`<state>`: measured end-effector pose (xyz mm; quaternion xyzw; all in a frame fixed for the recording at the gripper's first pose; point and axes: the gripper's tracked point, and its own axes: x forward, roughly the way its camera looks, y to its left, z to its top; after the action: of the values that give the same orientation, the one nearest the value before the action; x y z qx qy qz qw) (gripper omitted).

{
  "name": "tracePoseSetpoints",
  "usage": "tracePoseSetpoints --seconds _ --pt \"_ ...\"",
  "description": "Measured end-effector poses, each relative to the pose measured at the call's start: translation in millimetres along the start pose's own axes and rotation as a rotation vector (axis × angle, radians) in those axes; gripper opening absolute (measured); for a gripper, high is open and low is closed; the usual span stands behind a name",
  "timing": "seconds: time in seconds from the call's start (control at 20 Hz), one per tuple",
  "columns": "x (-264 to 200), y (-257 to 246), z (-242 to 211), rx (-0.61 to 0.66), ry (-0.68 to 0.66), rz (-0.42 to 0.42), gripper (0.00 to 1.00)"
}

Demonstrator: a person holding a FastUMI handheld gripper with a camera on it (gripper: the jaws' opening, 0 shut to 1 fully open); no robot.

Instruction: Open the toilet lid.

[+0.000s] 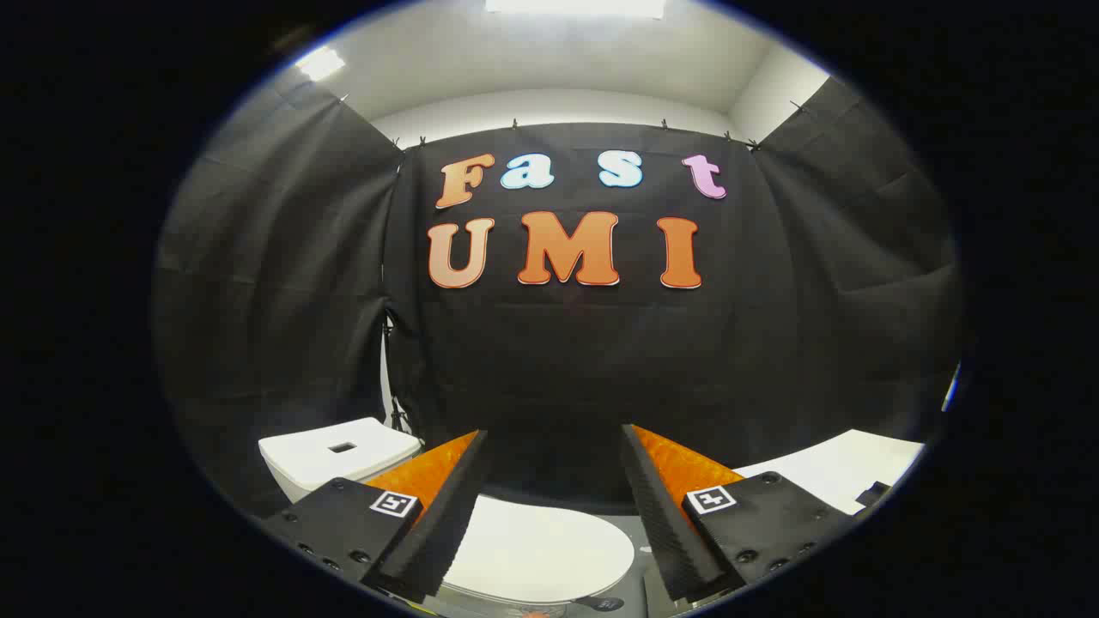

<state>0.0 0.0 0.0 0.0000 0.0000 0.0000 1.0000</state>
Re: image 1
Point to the white toilet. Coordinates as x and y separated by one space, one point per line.
318 459

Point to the black backdrop cloth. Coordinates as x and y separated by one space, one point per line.
584 360

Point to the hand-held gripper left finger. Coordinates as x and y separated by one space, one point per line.
446 524

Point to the white cabinet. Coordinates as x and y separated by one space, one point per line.
841 468

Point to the small dark object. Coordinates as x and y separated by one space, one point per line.
874 495

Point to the small ceiling light panel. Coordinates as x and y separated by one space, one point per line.
320 63

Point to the white toilet lid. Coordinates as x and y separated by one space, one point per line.
541 549

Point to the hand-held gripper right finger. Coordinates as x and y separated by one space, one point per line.
665 524

